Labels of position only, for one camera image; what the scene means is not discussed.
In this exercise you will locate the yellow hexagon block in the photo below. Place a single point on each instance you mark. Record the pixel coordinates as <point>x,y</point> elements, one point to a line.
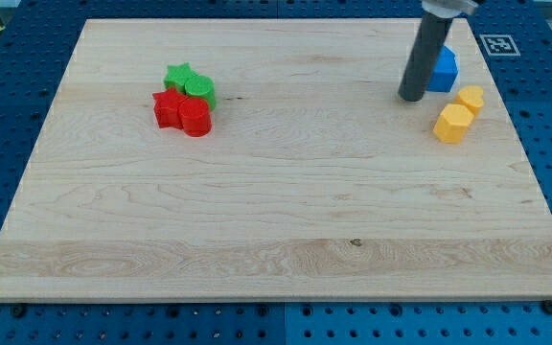
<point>452,124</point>

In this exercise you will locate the black white fiducial marker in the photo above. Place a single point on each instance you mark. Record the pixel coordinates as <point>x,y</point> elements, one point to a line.
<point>499,45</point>

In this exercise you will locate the light wooden board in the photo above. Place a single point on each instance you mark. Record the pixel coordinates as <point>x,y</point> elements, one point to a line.
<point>316,181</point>

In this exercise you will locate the green star block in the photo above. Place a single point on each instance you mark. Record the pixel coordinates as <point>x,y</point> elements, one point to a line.
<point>177,76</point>

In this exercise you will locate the blue pentagon block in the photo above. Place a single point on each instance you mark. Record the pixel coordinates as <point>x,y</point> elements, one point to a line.
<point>445,72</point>

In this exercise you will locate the dark grey cylindrical pointer rod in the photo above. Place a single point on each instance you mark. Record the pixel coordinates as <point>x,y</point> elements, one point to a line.
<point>428,44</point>

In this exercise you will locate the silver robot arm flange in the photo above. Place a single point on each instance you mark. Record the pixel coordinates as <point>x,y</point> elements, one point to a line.
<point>450,8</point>

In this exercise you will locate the yellow heart block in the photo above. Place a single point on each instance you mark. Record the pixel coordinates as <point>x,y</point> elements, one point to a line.
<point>472,98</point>

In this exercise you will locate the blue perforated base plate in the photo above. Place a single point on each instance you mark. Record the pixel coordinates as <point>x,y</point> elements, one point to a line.
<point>35,46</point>

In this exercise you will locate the red star block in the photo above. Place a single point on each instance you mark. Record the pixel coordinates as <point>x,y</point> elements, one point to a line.
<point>166,105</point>

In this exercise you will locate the green cylinder block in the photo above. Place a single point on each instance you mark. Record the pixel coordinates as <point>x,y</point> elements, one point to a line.
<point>202,87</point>

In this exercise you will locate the red cylinder block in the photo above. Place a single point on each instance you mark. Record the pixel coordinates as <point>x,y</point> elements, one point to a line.
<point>194,114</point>

